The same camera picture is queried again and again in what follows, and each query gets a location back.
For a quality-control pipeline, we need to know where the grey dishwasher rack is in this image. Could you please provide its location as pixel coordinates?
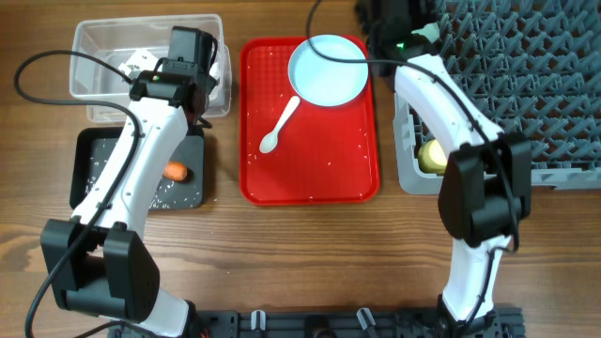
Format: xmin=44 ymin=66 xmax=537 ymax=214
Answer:
xmin=361 ymin=0 xmax=601 ymax=195

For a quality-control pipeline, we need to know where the orange carrot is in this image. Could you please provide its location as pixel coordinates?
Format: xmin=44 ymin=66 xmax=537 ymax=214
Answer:
xmin=162 ymin=161 xmax=189 ymax=182

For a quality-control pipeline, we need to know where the white paper napkin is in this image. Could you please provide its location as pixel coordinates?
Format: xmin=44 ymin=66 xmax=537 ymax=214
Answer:
xmin=116 ymin=47 xmax=222 ymax=102

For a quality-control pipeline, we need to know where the large light blue plate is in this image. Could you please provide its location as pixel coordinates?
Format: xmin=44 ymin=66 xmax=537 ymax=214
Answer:
xmin=287 ymin=35 xmax=369 ymax=107

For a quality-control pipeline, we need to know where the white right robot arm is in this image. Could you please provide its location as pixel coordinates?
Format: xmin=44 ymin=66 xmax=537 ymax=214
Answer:
xmin=354 ymin=1 xmax=532 ymax=337

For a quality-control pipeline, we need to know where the yellow plastic cup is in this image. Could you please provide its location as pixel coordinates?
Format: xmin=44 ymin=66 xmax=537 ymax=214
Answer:
xmin=417 ymin=139 xmax=447 ymax=175

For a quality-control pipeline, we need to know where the white plastic spoon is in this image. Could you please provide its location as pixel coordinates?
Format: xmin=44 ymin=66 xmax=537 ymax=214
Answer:
xmin=259 ymin=96 xmax=301 ymax=154

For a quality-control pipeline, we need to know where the red serving tray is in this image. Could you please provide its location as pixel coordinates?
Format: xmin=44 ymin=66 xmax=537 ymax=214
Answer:
xmin=239 ymin=37 xmax=380 ymax=207

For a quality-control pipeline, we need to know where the black waste tray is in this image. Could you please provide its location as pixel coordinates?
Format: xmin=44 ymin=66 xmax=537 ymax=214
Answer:
xmin=69 ymin=126 xmax=207 ymax=212

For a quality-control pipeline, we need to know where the clear plastic bin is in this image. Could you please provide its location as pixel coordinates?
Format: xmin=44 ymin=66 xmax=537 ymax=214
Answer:
xmin=69 ymin=14 xmax=232 ymax=119

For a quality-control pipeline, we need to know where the mint green bowl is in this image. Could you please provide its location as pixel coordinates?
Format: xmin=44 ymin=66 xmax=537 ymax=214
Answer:
xmin=412 ymin=23 xmax=440 ymax=43

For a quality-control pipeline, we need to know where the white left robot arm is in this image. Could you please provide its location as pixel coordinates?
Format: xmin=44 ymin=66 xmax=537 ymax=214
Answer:
xmin=40 ymin=26 xmax=218 ymax=337

